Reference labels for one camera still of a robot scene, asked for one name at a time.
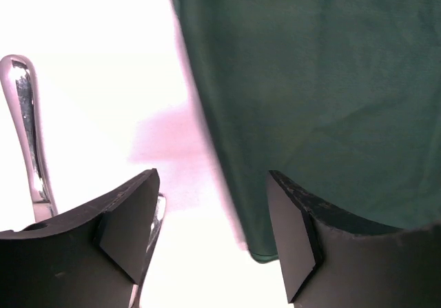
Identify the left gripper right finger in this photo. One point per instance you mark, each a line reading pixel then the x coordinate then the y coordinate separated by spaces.
pixel 330 257

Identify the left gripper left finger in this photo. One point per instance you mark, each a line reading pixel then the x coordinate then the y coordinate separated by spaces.
pixel 95 255

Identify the dark green cloth napkin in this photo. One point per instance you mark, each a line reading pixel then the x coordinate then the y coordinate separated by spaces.
pixel 341 96

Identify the silver fork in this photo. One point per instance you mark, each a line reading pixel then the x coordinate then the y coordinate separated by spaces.
pixel 154 233

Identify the silver table knife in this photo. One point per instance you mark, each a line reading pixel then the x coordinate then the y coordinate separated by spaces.
pixel 21 90

